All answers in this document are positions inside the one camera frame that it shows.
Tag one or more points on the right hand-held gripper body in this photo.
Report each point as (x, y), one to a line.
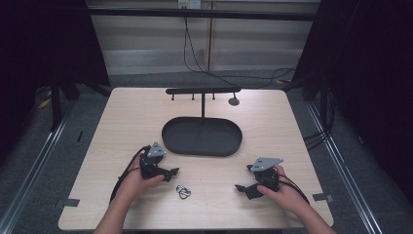
(266, 174)

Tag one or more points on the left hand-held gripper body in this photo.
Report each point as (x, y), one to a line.
(150, 165)

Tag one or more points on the metal key rings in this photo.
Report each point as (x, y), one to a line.
(183, 191)

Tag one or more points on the black hanger stand with tray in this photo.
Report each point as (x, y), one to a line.
(201, 136)

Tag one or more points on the person's left hand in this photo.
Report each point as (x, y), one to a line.
(138, 185)

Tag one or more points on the person's right hand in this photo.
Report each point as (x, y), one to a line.
(285, 191)

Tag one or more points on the black tape strip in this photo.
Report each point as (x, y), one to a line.
(323, 197)
(68, 202)

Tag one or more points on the black metal stand leg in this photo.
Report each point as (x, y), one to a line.
(55, 104)

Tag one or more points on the yellow floor tape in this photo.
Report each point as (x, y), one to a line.
(44, 103)

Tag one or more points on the black curtain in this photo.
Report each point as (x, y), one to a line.
(367, 81)
(45, 42)

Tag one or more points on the black metal crossbar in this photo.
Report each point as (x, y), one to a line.
(201, 14)

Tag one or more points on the metal floor rail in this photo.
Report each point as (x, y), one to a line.
(344, 169)
(29, 175)

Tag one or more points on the white wall socket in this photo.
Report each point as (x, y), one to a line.
(189, 4)

